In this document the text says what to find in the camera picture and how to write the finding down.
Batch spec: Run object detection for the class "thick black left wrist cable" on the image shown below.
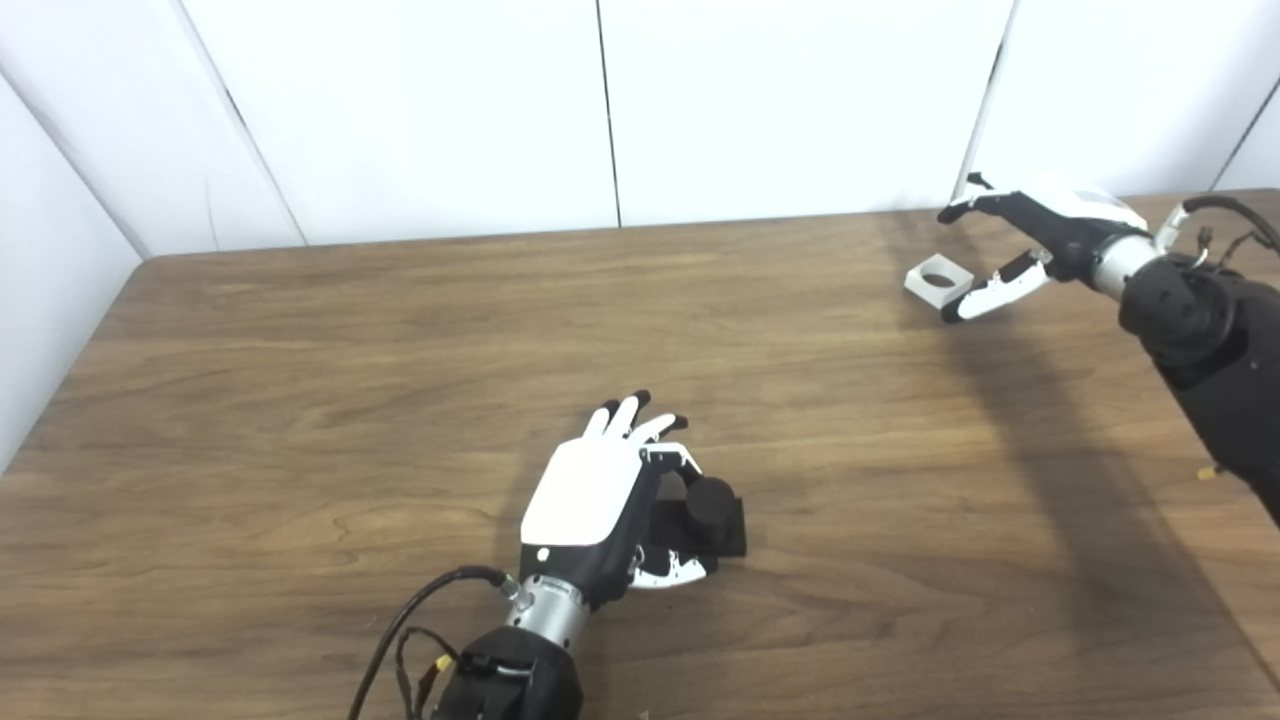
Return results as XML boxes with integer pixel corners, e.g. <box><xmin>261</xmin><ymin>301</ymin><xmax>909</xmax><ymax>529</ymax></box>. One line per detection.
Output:
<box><xmin>348</xmin><ymin>566</ymin><xmax>526</xmax><ymax>720</ymax></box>

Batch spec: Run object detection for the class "white and black right hand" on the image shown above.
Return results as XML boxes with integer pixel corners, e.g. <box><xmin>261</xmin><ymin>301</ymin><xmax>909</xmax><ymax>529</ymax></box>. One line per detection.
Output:
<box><xmin>937</xmin><ymin>172</ymin><xmax>1151</xmax><ymax>324</ymax></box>

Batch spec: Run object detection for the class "thin left wire yellow tag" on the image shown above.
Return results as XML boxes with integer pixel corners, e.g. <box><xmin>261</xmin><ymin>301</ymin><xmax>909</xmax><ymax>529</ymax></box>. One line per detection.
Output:
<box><xmin>395</xmin><ymin>627</ymin><xmax>461</xmax><ymax>720</ymax></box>

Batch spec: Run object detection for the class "thick black right wrist cable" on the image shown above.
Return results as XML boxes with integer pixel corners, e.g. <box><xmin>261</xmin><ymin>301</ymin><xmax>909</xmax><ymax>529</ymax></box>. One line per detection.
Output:
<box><xmin>1160</xmin><ymin>195</ymin><xmax>1280</xmax><ymax>256</ymax></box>

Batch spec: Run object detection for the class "thick black wrist cable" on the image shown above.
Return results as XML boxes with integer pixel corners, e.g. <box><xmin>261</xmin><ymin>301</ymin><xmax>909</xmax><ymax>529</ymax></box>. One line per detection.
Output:
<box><xmin>348</xmin><ymin>566</ymin><xmax>526</xmax><ymax>720</ymax></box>
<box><xmin>1160</xmin><ymin>195</ymin><xmax>1280</xmax><ymax>256</ymax></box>

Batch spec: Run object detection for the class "white and black left hand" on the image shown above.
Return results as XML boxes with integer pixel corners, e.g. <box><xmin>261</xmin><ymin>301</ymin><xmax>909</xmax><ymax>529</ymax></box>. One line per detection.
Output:
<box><xmin>518</xmin><ymin>390</ymin><xmax>719</xmax><ymax>611</ymax></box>

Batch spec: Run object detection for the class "white square piece with hole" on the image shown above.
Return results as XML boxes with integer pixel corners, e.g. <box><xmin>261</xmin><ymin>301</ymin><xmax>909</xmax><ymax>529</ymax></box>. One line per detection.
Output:
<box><xmin>904</xmin><ymin>253</ymin><xmax>976</xmax><ymax>308</ymax></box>

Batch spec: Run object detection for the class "thin black right wrist wire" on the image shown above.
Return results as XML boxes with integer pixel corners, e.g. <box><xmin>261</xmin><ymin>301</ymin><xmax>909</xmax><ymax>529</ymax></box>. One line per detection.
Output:
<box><xmin>1190</xmin><ymin>228</ymin><xmax>1263</xmax><ymax>273</ymax></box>

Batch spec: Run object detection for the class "black peg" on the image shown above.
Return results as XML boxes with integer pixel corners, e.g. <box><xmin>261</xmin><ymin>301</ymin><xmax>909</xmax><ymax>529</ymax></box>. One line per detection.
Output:
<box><xmin>645</xmin><ymin>470</ymin><xmax>749</xmax><ymax>561</ymax></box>

